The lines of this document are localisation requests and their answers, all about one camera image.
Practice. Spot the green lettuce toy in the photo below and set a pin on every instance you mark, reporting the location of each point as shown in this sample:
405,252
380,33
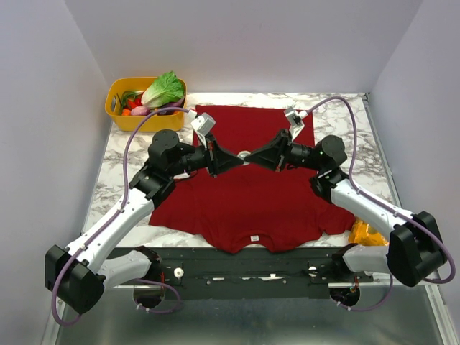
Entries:
165,89

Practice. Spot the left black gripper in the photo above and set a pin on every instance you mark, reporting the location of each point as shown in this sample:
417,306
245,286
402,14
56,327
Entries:
218,159

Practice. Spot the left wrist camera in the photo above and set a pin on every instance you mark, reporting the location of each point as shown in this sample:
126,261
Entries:
202,125

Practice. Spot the red pepper toy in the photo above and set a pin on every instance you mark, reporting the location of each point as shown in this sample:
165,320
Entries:
133,103

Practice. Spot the orange snack bag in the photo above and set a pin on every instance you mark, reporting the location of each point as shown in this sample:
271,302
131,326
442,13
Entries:
363,234

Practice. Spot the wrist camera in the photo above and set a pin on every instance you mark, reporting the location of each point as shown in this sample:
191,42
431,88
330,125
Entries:
202,125
295,119

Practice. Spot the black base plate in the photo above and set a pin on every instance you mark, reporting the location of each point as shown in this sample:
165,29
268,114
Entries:
205,273

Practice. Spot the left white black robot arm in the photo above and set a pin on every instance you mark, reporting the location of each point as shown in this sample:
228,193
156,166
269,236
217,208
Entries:
108,230

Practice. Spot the round gold brooch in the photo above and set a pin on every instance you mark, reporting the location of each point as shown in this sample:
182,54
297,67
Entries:
242,155

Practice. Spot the pink radish toy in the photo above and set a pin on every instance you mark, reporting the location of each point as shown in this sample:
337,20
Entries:
140,111

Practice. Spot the red t-shirt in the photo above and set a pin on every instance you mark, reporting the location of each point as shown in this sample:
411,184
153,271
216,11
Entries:
250,204

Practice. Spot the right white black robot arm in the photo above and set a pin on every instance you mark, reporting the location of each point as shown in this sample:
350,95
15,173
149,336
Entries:
414,244

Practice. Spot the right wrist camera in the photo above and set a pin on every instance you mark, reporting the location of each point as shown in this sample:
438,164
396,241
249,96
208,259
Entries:
295,119

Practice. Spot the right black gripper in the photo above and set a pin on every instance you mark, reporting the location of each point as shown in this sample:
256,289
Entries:
283,150

